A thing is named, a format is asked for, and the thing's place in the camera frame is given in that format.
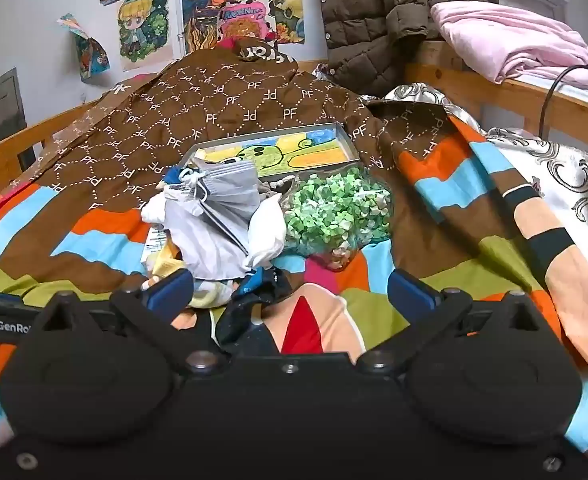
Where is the group of colourful wall drawings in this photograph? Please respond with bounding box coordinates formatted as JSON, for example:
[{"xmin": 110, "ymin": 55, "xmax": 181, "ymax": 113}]
[{"xmin": 98, "ymin": 0, "xmax": 320, "ymax": 72}]

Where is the pink blanket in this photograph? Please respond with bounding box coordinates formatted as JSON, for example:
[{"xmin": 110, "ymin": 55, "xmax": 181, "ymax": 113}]
[{"xmin": 430, "ymin": 1, "xmax": 588, "ymax": 93}]

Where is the colourful striped blanket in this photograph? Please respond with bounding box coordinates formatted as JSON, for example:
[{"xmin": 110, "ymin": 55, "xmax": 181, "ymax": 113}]
[{"xmin": 0, "ymin": 115, "xmax": 588, "ymax": 456}]

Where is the wooden bunk bed frame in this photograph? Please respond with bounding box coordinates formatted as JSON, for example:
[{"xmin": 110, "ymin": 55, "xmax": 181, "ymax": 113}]
[{"xmin": 404, "ymin": 40, "xmax": 588, "ymax": 148}]

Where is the black cable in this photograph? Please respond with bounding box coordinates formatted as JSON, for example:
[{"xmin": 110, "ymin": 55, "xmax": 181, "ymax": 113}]
[{"xmin": 539, "ymin": 64, "xmax": 588, "ymax": 138}]

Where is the crumpled colourful paper drawing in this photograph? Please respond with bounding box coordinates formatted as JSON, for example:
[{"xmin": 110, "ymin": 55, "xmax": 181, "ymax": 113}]
[{"xmin": 56, "ymin": 12, "xmax": 111, "ymax": 81}]

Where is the light grey cloth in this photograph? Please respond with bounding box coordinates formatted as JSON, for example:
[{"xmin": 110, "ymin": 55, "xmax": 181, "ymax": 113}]
[{"xmin": 141, "ymin": 192, "xmax": 255, "ymax": 281}]

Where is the white cloth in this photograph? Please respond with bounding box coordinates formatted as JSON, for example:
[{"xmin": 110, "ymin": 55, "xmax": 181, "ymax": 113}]
[{"xmin": 244, "ymin": 192, "xmax": 287, "ymax": 271}]

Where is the yellow patterned sock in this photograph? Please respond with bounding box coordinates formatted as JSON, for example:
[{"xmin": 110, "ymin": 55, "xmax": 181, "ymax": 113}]
[{"xmin": 149, "ymin": 245, "xmax": 235, "ymax": 308}]

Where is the wooden bed guard rail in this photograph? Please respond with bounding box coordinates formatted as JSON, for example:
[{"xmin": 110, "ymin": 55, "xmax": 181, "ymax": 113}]
[{"xmin": 0, "ymin": 102, "xmax": 100, "ymax": 201}]

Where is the green cartoon drawing sheet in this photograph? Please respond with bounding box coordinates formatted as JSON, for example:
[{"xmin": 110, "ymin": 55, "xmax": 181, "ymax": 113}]
[{"xmin": 196, "ymin": 127, "xmax": 355, "ymax": 171}]

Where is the silver ornate blanket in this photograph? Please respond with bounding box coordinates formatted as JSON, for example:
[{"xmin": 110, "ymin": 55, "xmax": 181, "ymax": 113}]
[{"xmin": 369, "ymin": 82, "xmax": 588, "ymax": 301}]

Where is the star-shaped jar of paper stars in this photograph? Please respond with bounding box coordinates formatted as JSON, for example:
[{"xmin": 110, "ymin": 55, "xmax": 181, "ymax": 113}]
[{"xmin": 280, "ymin": 167, "xmax": 395, "ymax": 273}]

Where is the dark navy sock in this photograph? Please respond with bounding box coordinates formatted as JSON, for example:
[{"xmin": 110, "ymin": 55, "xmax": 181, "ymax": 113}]
[{"xmin": 216, "ymin": 267, "xmax": 295, "ymax": 356}]

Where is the shallow grey cardboard box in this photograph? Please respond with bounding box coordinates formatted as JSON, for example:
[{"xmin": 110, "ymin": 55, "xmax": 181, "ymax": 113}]
[{"xmin": 179, "ymin": 122, "xmax": 362, "ymax": 183}]

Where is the brown puffer jacket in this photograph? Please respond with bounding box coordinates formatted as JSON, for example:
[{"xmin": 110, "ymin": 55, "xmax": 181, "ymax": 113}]
[{"xmin": 316, "ymin": 0, "xmax": 500, "ymax": 96}]

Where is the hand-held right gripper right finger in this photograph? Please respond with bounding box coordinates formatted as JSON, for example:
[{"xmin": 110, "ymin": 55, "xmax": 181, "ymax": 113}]
[{"xmin": 358, "ymin": 269, "xmax": 545, "ymax": 376}]

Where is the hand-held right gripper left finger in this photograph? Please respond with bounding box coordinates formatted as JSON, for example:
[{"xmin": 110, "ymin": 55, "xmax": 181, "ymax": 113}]
[{"xmin": 38, "ymin": 269, "xmax": 225, "ymax": 375}]

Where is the grey face mask pack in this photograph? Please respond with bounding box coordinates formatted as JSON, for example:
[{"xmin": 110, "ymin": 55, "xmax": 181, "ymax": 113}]
[{"xmin": 191, "ymin": 159, "xmax": 261, "ymax": 226}]

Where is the brown printed duvet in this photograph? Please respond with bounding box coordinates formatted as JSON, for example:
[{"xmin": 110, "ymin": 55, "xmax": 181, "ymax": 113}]
[{"xmin": 4, "ymin": 37, "xmax": 475, "ymax": 221}]

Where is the small white orange box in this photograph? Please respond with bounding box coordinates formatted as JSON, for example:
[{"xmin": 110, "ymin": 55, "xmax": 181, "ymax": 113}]
[{"xmin": 144, "ymin": 225, "xmax": 169, "ymax": 272}]

